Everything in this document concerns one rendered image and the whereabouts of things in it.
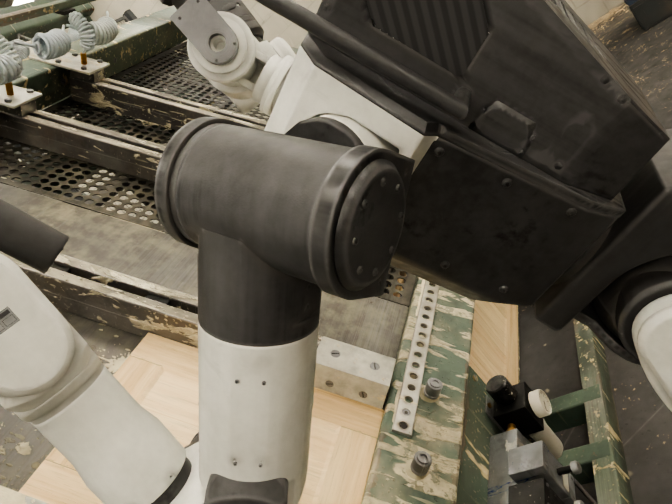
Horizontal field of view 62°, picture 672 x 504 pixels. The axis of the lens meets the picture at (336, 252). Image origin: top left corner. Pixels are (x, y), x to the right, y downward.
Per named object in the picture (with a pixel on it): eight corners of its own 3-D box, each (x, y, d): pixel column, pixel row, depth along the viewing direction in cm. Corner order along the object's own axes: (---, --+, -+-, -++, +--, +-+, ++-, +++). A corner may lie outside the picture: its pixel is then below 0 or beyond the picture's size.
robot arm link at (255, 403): (305, 488, 56) (321, 284, 48) (298, 611, 44) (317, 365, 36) (190, 481, 56) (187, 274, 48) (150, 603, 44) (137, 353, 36)
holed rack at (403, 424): (411, 437, 81) (412, 435, 81) (391, 431, 82) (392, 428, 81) (475, 93, 214) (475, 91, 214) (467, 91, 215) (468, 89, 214)
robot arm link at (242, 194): (371, 324, 42) (392, 142, 38) (302, 376, 35) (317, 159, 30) (252, 281, 48) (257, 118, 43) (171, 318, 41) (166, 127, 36)
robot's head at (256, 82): (298, 68, 63) (229, 27, 62) (289, 45, 53) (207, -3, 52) (270, 120, 64) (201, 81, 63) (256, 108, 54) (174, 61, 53)
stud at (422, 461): (425, 480, 76) (431, 467, 74) (408, 474, 76) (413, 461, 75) (428, 465, 78) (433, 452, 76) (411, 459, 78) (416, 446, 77)
